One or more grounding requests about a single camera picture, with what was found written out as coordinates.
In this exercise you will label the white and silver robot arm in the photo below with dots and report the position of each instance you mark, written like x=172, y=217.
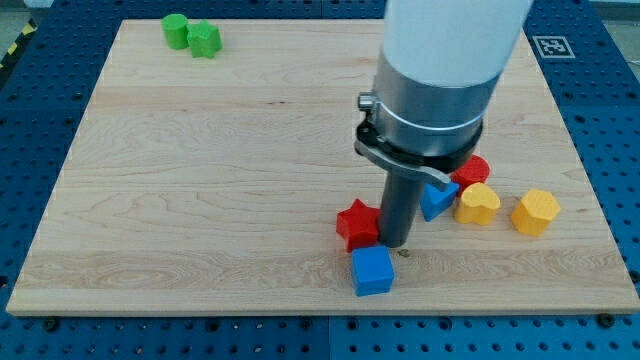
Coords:
x=439, y=63

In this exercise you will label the blue cube block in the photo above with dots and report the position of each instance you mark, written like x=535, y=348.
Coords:
x=372, y=270

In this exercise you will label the yellow hexagon block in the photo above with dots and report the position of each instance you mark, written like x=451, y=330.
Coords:
x=534, y=212

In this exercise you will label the red star block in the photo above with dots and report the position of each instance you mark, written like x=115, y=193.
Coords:
x=357, y=226

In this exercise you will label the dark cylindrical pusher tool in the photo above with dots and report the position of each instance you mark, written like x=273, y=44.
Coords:
x=399, y=203

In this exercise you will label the wooden board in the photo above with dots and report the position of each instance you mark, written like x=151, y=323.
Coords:
x=206, y=187

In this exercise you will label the blue triangle block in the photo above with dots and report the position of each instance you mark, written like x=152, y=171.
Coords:
x=434, y=201

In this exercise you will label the red cylinder block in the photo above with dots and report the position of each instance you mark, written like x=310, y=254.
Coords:
x=475, y=170

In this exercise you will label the yellow heart block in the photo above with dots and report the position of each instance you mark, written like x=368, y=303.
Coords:
x=478, y=204

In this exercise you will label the green star block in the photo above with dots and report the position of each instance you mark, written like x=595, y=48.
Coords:
x=204, y=39

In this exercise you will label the green cylinder block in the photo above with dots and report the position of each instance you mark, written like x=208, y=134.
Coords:
x=175, y=30

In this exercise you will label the fiducial marker tag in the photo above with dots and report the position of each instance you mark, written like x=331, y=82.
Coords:
x=553, y=47

